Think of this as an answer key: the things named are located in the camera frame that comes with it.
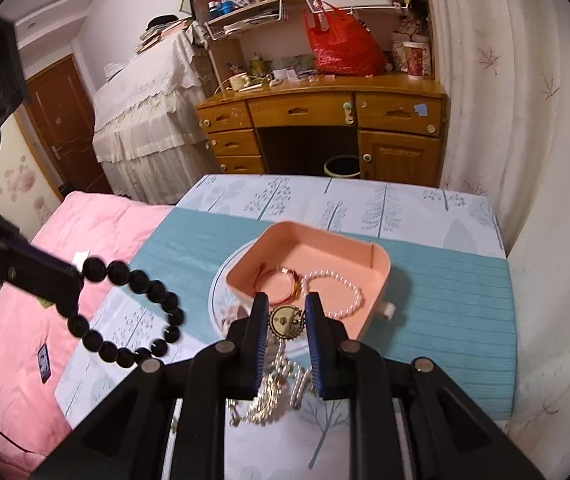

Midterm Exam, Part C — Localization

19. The black smartphone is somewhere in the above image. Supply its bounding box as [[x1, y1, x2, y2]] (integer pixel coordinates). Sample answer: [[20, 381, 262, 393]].
[[37, 345, 52, 385]]

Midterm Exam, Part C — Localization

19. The white red mug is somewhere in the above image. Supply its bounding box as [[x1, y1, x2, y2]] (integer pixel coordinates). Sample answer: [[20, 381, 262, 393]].
[[402, 41, 432, 81]]

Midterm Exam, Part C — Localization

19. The white pearl bracelet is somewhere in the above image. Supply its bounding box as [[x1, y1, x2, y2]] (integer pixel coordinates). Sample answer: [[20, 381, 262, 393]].
[[301, 269, 366, 320]]

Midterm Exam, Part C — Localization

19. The red plastic bag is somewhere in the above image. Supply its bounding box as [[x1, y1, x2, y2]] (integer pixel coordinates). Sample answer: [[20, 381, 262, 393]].
[[302, 2, 388, 78]]

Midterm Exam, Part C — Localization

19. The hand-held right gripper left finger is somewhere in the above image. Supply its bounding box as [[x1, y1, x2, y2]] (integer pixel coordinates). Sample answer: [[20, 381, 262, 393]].
[[30, 291, 271, 480]]

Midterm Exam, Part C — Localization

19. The pink quilt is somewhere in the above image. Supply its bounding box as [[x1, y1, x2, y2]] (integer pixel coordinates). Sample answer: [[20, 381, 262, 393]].
[[0, 191, 176, 476]]

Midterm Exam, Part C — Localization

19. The round trash bin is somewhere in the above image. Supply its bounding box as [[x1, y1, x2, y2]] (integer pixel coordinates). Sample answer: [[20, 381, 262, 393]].
[[324, 155, 362, 180]]

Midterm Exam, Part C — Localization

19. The red gold bangle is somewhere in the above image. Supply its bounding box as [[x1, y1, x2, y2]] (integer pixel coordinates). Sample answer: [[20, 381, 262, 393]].
[[256, 264, 306, 307]]

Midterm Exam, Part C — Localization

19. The wooden desk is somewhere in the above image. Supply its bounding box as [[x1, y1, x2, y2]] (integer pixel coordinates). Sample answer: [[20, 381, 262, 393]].
[[196, 72, 448, 188]]

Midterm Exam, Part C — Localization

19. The white wire rack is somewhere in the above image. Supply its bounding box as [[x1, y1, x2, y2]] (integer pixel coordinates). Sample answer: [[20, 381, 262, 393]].
[[204, 0, 287, 41]]

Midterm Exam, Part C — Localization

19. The white floral curtain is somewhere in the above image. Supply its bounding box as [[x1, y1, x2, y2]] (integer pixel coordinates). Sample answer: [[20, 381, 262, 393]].
[[425, 0, 570, 453]]

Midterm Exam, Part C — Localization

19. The stack of books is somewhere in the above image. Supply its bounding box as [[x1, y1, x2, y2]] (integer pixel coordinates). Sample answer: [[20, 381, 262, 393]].
[[135, 17, 196, 56]]

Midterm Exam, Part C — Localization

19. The white lace furniture cover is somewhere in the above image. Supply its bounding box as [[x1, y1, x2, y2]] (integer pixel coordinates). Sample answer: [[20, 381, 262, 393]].
[[92, 22, 221, 200]]

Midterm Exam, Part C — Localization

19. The round gold pendant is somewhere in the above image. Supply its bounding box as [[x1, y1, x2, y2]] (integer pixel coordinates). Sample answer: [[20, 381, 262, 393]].
[[270, 305, 307, 337]]

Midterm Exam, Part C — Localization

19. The gold pendant silver chain necklace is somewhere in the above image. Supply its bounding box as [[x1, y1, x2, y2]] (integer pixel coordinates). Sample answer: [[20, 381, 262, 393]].
[[265, 335, 316, 411]]

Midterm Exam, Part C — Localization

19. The black bead bracelet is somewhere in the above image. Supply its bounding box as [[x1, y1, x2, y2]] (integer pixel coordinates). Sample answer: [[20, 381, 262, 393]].
[[67, 256, 186, 368]]

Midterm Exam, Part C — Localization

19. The wooden desk shelf hutch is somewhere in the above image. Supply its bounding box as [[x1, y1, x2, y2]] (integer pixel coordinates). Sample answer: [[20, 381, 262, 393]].
[[182, 0, 438, 81]]

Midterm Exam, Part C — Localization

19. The pink jewelry box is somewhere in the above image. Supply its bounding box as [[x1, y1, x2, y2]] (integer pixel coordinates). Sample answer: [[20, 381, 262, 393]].
[[226, 221, 397, 342]]

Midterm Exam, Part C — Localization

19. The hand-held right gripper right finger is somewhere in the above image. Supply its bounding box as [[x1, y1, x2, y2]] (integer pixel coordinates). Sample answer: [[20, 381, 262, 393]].
[[305, 291, 546, 480]]

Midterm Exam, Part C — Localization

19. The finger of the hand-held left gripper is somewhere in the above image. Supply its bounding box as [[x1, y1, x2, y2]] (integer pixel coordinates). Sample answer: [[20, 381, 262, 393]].
[[0, 192, 84, 317]]

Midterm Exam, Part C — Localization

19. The brown wooden door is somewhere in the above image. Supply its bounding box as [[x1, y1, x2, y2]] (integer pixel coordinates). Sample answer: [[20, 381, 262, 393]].
[[25, 55, 113, 196]]

